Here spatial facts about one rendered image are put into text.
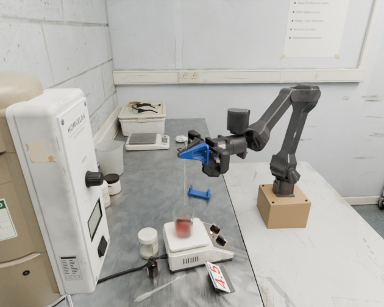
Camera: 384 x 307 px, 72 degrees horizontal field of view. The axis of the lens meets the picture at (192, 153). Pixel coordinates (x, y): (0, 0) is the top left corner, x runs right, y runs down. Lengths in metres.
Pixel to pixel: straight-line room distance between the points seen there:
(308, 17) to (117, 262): 1.97
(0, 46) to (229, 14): 1.53
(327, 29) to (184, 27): 1.03
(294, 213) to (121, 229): 0.61
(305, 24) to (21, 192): 2.14
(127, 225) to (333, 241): 0.72
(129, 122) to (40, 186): 1.56
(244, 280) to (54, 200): 0.68
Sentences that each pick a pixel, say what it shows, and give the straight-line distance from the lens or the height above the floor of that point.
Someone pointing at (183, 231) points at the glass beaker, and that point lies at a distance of 0.81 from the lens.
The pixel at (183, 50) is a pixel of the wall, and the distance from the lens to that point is 2.07.
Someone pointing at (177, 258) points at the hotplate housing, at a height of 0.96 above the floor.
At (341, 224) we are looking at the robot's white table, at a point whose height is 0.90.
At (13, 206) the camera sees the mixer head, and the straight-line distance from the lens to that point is 0.27.
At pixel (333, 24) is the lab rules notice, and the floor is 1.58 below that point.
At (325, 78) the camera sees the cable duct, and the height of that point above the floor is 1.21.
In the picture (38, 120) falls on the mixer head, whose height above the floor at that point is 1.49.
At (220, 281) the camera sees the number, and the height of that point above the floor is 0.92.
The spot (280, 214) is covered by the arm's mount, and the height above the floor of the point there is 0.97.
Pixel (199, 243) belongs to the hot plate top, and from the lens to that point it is 0.82.
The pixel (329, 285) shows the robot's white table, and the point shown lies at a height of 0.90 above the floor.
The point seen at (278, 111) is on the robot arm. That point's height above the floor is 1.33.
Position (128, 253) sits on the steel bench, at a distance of 0.94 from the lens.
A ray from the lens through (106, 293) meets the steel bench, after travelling 0.85.
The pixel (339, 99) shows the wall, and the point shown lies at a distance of 2.49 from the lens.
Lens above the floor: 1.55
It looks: 25 degrees down
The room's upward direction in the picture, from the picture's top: straight up
